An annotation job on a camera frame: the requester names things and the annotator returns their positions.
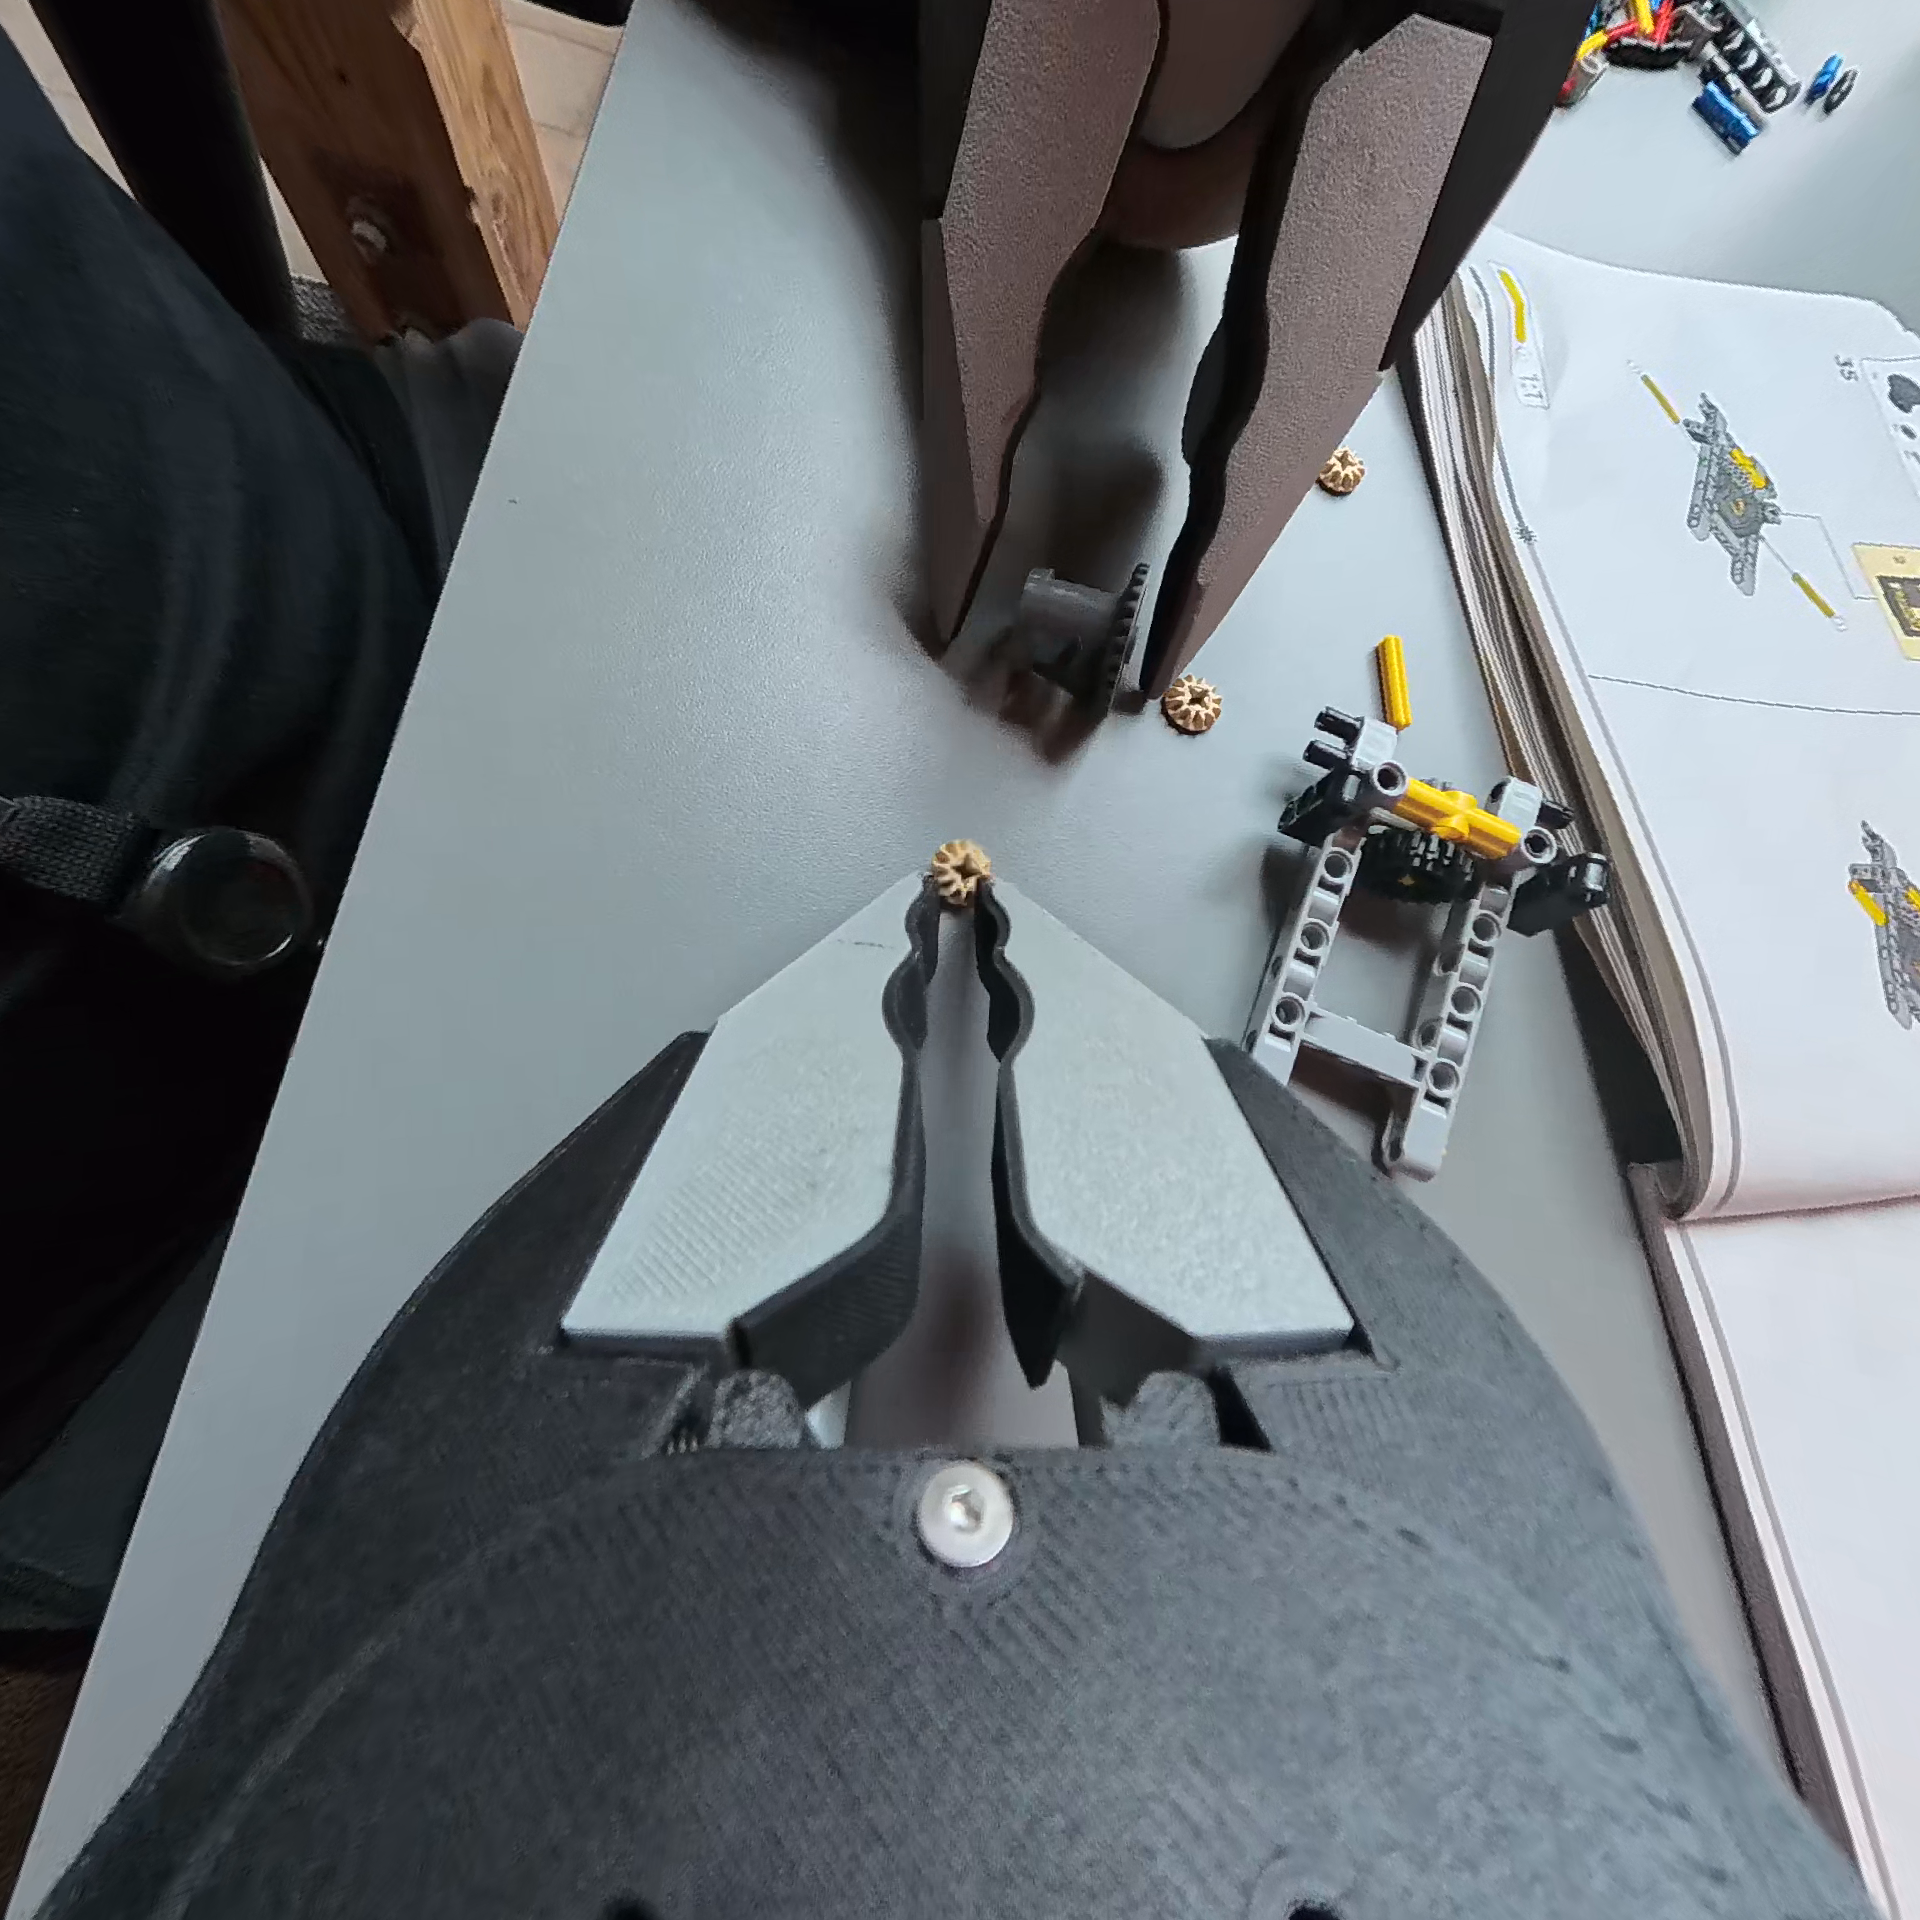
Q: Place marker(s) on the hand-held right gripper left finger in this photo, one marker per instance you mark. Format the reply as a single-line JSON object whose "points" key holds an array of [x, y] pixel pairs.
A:
{"points": [[765, 1185]]}

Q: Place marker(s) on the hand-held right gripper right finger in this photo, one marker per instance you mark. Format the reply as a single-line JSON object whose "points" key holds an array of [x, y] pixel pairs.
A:
{"points": [[1155, 1185]]}

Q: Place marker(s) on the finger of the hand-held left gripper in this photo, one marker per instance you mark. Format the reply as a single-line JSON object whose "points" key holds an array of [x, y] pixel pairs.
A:
{"points": [[1005, 300], [1319, 330]]}

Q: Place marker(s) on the grey lego frame assembly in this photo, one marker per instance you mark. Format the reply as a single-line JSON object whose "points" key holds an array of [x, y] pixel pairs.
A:
{"points": [[1358, 1045]]}

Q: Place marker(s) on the grey lego differential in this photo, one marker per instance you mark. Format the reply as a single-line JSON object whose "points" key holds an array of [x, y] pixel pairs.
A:
{"points": [[1072, 616]]}

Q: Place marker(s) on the tan lego bevel gear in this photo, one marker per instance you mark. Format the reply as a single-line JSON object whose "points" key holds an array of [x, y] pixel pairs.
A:
{"points": [[1341, 471], [1194, 705], [960, 868]]}

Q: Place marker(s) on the pile of loose lego pieces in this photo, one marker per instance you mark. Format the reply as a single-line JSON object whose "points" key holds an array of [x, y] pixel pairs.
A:
{"points": [[1739, 53]]}

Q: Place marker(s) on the yellow lego axle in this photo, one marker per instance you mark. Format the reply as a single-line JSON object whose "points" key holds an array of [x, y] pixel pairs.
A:
{"points": [[1394, 682]]}

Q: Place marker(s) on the white lego instruction booklet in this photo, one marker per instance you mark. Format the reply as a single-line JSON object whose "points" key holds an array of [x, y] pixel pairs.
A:
{"points": [[1694, 749]]}

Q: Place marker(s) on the person's left hand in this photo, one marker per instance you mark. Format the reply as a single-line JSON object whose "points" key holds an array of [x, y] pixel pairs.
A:
{"points": [[1185, 202]]}

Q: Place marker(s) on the wooden table leg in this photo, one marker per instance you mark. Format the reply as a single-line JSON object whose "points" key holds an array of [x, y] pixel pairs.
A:
{"points": [[434, 149]]}

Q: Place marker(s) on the black badge reel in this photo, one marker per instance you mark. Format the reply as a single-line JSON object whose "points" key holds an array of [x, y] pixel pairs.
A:
{"points": [[225, 900]]}

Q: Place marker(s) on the black chair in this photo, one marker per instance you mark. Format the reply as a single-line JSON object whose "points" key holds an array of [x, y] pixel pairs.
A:
{"points": [[194, 149]]}

